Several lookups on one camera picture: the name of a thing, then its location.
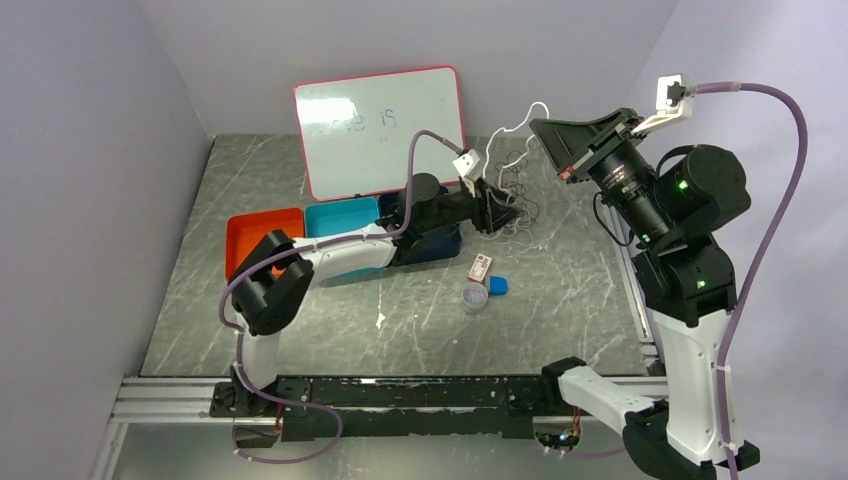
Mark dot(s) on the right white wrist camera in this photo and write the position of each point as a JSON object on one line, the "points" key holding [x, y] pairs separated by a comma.
{"points": [[674, 103]]}

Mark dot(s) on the navy blue tray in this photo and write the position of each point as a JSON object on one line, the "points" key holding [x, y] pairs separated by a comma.
{"points": [[439, 244]]}

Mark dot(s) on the red white staples box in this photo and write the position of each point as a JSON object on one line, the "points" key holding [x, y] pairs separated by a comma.
{"points": [[480, 268]]}

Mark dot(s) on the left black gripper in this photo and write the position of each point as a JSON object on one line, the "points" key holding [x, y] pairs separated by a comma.
{"points": [[487, 216]]}

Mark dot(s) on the light blue tray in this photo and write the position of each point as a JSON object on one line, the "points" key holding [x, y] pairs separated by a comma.
{"points": [[341, 218]]}

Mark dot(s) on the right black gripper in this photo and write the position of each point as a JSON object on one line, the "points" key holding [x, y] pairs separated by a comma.
{"points": [[577, 147]]}

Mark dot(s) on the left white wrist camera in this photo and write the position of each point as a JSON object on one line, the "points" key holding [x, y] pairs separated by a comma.
{"points": [[470, 168]]}

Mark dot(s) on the blue grey eraser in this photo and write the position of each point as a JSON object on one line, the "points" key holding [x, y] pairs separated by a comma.
{"points": [[497, 286]]}

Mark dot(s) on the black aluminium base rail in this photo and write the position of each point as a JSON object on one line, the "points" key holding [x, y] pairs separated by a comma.
{"points": [[455, 427]]}

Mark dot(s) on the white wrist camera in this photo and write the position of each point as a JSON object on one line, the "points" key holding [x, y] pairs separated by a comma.
{"points": [[674, 103], [470, 168]]}

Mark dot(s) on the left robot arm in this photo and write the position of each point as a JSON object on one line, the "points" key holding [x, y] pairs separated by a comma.
{"points": [[266, 291]]}

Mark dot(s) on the clear jar of clips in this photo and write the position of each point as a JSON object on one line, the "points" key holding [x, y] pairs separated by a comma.
{"points": [[474, 297]]}

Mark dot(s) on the pink framed whiteboard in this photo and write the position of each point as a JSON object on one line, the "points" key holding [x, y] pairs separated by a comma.
{"points": [[356, 132]]}

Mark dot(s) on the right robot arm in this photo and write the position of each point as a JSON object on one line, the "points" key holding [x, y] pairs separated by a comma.
{"points": [[687, 281]]}

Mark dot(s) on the orange tray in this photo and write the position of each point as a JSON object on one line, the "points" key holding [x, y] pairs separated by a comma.
{"points": [[243, 232]]}

